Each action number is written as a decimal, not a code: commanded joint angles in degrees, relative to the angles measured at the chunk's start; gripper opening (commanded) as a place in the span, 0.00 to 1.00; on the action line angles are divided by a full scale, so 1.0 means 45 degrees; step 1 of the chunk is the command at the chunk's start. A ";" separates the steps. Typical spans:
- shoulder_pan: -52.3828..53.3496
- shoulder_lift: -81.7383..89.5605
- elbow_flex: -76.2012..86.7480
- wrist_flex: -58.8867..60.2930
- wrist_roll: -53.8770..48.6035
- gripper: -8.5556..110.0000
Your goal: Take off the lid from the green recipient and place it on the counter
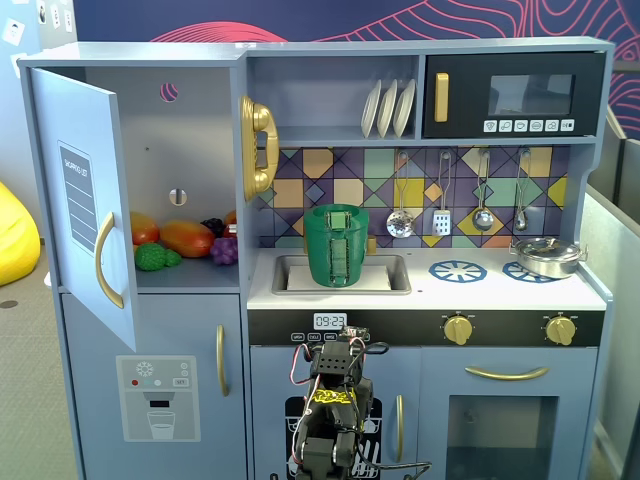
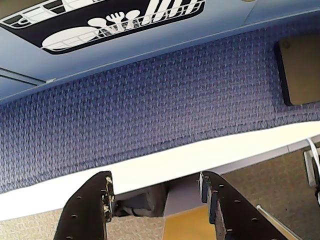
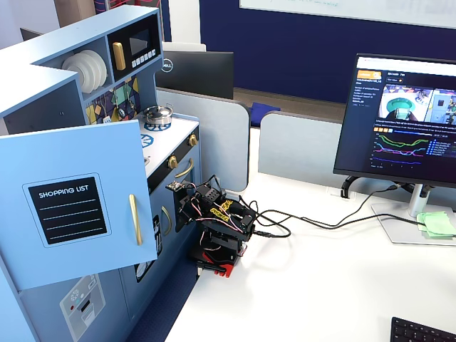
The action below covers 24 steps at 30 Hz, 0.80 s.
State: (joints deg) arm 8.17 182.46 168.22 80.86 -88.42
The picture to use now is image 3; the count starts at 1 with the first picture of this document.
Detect blue chair seat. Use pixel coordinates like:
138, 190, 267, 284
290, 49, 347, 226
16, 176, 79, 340
249, 102, 282, 128

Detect steel toy pot with lid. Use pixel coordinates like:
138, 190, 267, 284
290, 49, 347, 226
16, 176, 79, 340
142, 103, 175, 127

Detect grey desk divider panel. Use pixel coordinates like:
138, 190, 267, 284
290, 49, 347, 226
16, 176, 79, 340
258, 110, 456, 209

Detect computer monitor with silver stand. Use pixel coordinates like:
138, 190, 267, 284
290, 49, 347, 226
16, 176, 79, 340
333, 53, 456, 247

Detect black Dell monitor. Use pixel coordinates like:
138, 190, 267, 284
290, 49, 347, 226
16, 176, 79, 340
155, 49, 235, 100

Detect blue toy kitchen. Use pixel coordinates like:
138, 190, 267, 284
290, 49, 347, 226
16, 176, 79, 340
0, 5, 202, 342

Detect green paper notes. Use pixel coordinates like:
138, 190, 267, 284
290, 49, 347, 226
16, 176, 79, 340
415, 210, 456, 239

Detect gold oven handle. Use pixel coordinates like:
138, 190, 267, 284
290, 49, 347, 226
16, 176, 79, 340
174, 158, 195, 179

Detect gold dishwasher handle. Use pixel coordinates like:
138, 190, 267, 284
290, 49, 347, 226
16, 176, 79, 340
160, 205, 173, 237

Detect black cable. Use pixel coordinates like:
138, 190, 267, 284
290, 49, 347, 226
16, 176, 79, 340
249, 209, 427, 239
254, 183, 403, 229

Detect white box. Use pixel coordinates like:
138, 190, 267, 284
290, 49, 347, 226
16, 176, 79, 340
162, 41, 207, 53

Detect black toy microwave gold handle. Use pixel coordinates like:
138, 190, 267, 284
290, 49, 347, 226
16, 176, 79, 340
107, 14, 161, 82

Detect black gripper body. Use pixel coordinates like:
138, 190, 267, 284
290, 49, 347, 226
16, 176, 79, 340
193, 182, 227, 215

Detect black keyboard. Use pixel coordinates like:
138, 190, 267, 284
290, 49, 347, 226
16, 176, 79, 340
390, 316, 456, 342

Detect steel hanging toy ladle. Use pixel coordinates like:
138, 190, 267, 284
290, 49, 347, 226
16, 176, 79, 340
125, 80, 138, 110

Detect gold fridge door handle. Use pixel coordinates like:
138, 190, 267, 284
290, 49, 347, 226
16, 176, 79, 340
128, 194, 144, 247

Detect white toy plate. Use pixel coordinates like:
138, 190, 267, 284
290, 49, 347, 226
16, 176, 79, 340
62, 53, 94, 94
84, 48, 108, 87
76, 51, 103, 90

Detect grey desk divider rounded corner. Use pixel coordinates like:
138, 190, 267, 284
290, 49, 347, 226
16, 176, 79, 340
155, 88, 251, 192

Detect whiteboard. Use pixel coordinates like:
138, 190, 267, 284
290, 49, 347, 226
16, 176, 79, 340
239, 0, 456, 30

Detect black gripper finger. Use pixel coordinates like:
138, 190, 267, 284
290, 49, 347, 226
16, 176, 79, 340
175, 188, 197, 233

